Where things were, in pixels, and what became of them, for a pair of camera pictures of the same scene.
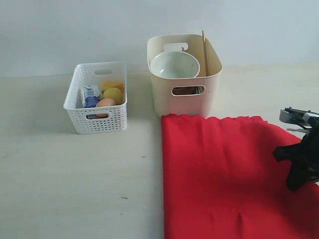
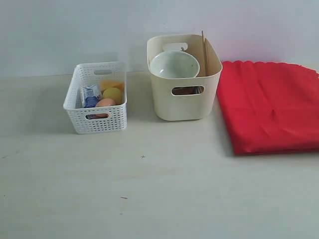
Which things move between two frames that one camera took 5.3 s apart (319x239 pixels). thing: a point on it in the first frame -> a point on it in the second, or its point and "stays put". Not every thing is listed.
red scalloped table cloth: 222,180 -> 269,107
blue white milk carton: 89,96 stays put
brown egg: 103,102 stays put
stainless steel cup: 199,89 stays put
